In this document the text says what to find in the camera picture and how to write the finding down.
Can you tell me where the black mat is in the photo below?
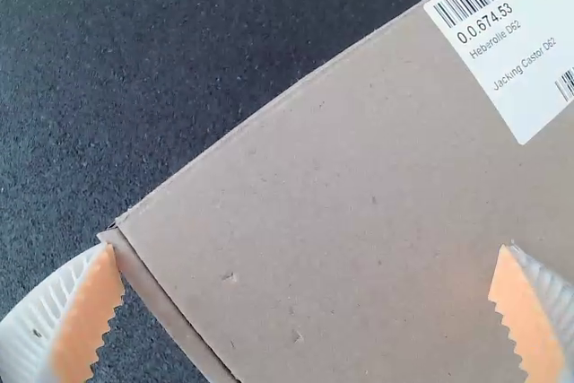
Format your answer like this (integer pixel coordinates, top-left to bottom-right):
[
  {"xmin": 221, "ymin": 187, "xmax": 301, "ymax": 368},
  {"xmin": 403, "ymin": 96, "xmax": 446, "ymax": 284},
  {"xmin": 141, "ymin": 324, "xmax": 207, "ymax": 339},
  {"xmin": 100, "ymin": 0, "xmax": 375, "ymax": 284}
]
[{"xmin": 0, "ymin": 0, "xmax": 510, "ymax": 383}]

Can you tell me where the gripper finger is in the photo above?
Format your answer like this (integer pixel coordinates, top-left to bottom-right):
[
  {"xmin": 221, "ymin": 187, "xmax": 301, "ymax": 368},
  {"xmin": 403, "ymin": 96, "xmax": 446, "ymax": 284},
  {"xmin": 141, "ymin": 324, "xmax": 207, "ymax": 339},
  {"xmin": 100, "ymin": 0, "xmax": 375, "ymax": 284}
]
[
  {"xmin": 0, "ymin": 242, "xmax": 126, "ymax": 383},
  {"xmin": 487, "ymin": 240, "xmax": 574, "ymax": 383}
]

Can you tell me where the cardboard box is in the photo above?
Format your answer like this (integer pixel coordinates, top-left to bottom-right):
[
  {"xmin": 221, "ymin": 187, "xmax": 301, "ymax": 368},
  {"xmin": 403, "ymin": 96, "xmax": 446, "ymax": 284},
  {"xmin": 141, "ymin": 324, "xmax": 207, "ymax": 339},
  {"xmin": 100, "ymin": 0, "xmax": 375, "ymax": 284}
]
[{"xmin": 96, "ymin": 0, "xmax": 574, "ymax": 383}]

